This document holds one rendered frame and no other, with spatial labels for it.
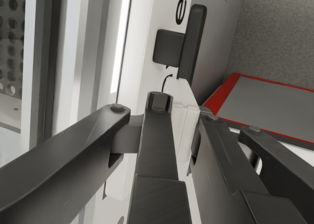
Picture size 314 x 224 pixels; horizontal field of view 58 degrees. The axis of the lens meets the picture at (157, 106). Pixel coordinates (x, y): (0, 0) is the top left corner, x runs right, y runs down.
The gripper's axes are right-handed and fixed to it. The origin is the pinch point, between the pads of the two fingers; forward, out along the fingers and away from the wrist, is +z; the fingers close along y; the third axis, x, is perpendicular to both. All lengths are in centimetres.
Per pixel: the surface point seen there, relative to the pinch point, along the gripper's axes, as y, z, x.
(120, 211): -2.6, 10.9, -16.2
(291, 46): 46, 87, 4
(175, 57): -0.1, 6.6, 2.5
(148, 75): -2.0, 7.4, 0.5
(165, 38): -1.2, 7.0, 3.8
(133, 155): -2.2, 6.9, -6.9
